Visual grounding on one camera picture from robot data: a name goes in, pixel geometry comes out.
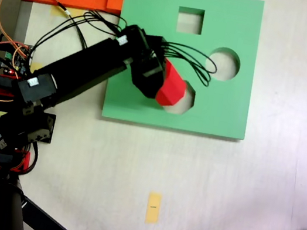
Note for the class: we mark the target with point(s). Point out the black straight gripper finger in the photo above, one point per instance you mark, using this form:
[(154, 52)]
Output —
[(149, 87)]

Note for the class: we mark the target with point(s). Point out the red octagonal pillar block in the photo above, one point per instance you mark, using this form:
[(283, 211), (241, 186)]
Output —
[(174, 89)]

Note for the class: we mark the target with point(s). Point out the yellow paper label strip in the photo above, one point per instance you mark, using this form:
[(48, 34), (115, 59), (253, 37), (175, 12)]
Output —
[(153, 208)]

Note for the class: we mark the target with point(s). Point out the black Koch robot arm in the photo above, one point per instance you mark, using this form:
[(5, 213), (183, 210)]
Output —
[(91, 62)]

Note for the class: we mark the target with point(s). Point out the green shape sorting board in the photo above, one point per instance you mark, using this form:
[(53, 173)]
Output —
[(215, 117)]

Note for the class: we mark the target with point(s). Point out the beige masking tape piece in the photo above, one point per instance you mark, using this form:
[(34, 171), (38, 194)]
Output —
[(37, 66), (76, 13)]

